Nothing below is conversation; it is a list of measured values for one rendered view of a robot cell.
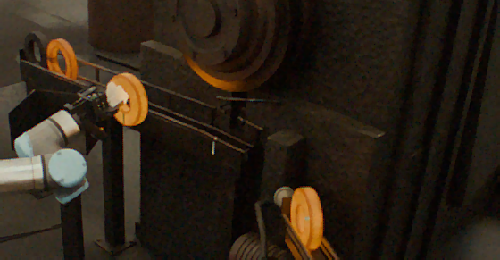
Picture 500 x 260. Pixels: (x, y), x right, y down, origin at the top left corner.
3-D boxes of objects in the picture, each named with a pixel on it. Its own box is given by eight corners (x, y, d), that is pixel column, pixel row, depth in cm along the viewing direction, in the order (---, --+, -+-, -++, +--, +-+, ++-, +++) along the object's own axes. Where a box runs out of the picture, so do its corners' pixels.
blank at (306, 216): (304, 248, 159) (293, 249, 158) (300, 189, 162) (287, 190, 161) (326, 249, 144) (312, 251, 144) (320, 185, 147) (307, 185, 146)
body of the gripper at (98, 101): (108, 90, 170) (74, 113, 163) (115, 115, 175) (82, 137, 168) (92, 82, 174) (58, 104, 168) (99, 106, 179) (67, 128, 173)
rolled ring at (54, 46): (59, 92, 247) (66, 90, 250) (76, 73, 234) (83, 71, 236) (41, 54, 249) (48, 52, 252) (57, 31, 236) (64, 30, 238)
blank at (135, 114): (114, 68, 185) (105, 71, 183) (147, 79, 175) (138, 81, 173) (117, 116, 190) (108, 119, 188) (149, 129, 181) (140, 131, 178)
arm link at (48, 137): (29, 176, 163) (8, 147, 163) (66, 151, 170) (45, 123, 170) (34, 167, 155) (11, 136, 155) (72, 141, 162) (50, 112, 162)
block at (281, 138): (279, 195, 189) (287, 125, 179) (300, 205, 185) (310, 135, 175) (257, 207, 182) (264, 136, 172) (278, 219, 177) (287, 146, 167)
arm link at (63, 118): (71, 149, 166) (53, 137, 171) (86, 140, 169) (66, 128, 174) (62, 124, 160) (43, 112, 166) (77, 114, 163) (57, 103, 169)
